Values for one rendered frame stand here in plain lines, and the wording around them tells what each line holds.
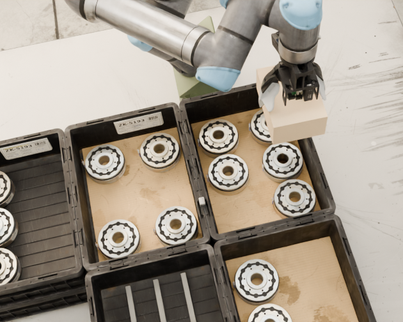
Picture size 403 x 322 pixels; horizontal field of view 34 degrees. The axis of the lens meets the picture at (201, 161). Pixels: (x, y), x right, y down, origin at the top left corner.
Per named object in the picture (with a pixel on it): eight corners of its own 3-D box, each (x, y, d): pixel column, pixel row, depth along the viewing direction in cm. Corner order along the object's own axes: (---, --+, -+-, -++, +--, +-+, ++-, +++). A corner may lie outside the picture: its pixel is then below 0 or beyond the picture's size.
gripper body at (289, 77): (283, 108, 139) (284, 75, 128) (273, 75, 143) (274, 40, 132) (318, 101, 139) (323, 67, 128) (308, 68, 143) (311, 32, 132)
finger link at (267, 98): (254, 122, 145) (278, 98, 138) (248, 99, 148) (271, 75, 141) (265, 124, 147) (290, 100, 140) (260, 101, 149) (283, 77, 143)
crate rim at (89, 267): (65, 131, 173) (63, 126, 170) (178, 105, 174) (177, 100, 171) (86, 275, 154) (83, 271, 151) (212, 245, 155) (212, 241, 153)
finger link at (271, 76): (256, 92, 143) (279, 68, 136) (254, 86, 144) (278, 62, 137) (274, 95, 145) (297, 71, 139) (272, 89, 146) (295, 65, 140)
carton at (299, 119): (256, 87, 157) (256, 69, 151) (306, 77, 158) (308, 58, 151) (272, 144, 150) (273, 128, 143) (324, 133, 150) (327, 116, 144)
